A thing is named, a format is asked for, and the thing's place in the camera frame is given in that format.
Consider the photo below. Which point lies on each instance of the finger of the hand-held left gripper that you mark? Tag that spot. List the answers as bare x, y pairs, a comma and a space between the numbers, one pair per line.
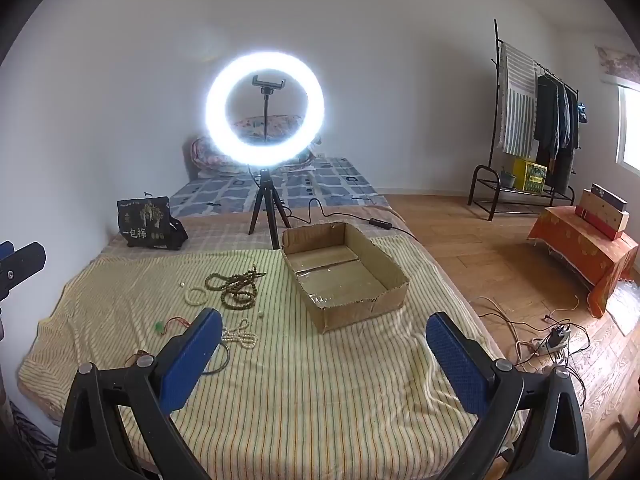
5, 251
22, 265

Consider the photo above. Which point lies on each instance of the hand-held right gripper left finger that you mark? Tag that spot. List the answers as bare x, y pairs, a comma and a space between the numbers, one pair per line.
192, 360

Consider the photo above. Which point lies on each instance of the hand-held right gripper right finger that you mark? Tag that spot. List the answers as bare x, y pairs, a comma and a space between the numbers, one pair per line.
457, 360

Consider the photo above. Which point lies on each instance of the brown cardboard box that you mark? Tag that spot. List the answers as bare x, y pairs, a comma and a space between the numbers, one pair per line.
345, 280

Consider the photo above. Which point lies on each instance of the power strip with plugs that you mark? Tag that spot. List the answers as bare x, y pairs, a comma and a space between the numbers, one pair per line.
557, 340

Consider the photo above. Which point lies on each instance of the yellow striped blanket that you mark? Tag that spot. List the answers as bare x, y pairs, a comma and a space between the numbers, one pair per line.
300, 385

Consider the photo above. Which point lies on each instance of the black snack bag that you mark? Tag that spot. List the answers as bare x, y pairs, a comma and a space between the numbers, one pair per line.
145, 225

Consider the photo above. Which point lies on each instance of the orange cloth covered table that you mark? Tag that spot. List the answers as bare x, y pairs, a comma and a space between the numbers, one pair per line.
575, 245

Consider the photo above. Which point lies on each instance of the zebra striped cloth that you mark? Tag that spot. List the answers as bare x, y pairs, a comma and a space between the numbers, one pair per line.
25, 430

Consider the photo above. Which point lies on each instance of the black tripod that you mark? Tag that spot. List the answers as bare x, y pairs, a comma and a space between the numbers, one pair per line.
266, 195

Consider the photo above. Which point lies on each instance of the red flat box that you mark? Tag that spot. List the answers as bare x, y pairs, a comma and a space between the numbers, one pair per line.
597, 227

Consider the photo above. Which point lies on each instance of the yellow box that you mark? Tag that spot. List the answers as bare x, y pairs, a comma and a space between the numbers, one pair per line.
530, 175

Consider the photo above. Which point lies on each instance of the folded floral quilt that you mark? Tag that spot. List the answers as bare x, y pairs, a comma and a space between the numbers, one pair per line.
205, 155

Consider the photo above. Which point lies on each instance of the tan cardboard gift box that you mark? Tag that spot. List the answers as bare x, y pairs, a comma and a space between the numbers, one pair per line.
602, 212

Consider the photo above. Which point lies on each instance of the dark long box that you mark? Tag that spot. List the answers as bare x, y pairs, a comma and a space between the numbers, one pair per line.
607, 195

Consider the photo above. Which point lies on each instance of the blue patterned bed sheet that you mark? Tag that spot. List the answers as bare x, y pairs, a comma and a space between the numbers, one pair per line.
325, 180

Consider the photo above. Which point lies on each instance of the dark blue hanging jacket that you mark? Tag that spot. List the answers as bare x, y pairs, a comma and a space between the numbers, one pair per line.
569, 125

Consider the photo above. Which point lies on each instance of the dark green hanging coat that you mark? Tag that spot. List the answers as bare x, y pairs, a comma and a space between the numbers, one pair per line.
546, 115

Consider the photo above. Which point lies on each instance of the striped hanging towel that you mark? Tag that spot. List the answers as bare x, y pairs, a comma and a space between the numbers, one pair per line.
517, 105

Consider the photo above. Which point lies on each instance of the black phone holder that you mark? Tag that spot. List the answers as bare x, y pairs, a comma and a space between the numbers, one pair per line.
268, 82

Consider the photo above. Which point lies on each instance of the window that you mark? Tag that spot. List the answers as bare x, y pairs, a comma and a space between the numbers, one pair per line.
631, 130

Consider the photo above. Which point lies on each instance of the black metal clothes rack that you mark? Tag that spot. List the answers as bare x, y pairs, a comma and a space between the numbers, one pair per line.
496, 45

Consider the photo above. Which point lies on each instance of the floral curtain valance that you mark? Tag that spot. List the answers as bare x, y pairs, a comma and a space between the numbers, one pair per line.
620, 65

